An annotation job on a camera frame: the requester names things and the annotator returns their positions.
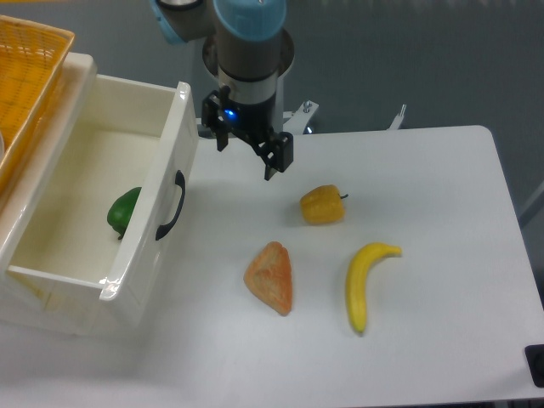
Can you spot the white top drawer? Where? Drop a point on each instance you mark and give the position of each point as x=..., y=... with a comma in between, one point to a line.
x=151, y=132

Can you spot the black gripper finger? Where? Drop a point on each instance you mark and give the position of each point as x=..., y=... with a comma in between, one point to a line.
x=212, y=118
x=277, y=152

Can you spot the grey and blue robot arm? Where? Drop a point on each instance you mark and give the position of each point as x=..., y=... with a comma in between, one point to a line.
x=247, y=38

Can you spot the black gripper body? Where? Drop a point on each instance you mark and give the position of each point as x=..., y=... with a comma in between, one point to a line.
x=252, y=123

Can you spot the orange toy bread wedge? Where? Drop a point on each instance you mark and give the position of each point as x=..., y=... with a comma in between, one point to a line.
x=269, y=278

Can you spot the yellow plastic basket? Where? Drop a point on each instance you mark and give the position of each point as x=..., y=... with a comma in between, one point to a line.
x=32, y=55

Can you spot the black corner object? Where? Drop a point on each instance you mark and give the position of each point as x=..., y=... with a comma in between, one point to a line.
x=535, y=359

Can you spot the yellow toy banana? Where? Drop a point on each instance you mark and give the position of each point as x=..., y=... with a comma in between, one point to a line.
x=356, y=278

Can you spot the white drawer cabinet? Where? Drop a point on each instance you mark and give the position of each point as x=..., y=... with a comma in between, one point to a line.
x=56, y=247

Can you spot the white clamp post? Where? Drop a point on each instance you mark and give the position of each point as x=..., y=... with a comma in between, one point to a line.
x=398, y=119

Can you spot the green toy bell pepper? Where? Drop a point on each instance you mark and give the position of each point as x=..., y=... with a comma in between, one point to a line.
x=121, y=211

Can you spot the yellow toy bell pepper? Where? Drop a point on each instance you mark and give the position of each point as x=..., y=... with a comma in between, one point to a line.
x=322, y=205

